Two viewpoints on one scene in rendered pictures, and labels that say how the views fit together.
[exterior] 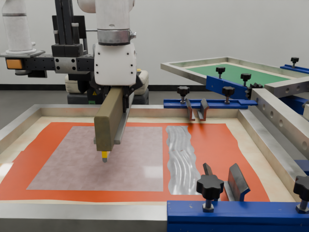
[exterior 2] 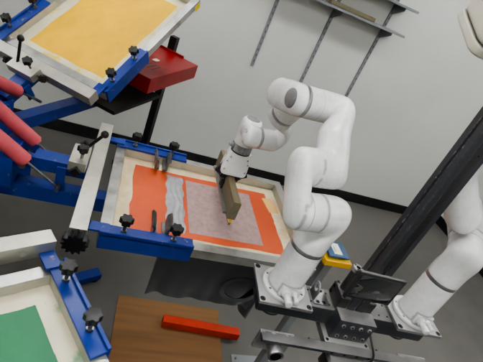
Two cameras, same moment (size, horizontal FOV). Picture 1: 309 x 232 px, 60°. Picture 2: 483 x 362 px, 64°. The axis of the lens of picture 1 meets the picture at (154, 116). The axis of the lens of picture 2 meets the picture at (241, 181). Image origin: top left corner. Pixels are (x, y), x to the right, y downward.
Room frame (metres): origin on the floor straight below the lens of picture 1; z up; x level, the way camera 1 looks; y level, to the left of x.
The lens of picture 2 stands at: (1.88, -0.38, 1.86)
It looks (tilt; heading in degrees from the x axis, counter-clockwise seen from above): 29 degrees down; 157
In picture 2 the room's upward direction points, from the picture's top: 24 degrees clockwise
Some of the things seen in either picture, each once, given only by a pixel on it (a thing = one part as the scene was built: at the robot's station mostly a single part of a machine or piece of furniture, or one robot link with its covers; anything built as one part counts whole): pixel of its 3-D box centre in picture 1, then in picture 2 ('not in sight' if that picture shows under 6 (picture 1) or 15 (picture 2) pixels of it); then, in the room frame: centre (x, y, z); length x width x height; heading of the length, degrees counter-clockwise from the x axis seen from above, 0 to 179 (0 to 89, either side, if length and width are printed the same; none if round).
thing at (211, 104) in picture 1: (204, 110); (146, 242); (0.92, -0.18, 0.98); 0.30 x 0.05 x 0.07; 89
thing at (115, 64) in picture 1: (115, 61); (236, 160); (0.65, 0.09, 1.20); 0.10 x 0.08 x 0.11; 89
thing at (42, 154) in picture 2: not in sight; (61, 164); (0.64, -0.50, 1.02); 0.17 x 0.06 x 0.05; 89
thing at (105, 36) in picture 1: (117, 35); (240, 146); (0.65, 0.09, 1.26); 0.09 x 0.07 x 0.03; 89
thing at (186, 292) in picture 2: not in sight; (209, 275); (0.83, 0.11, 0.77); 0.46 x 0.09 x 0.36; 89
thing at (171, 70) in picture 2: not in sight; (143, 62); (-0.59, -0.26, 1.06); 0.61 x 0.46 x 0.12; 149
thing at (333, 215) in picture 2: not in sight; (318, 223); (1.19, 0.16, 1.37); 0.13 x 0.10 x 0.16; 98
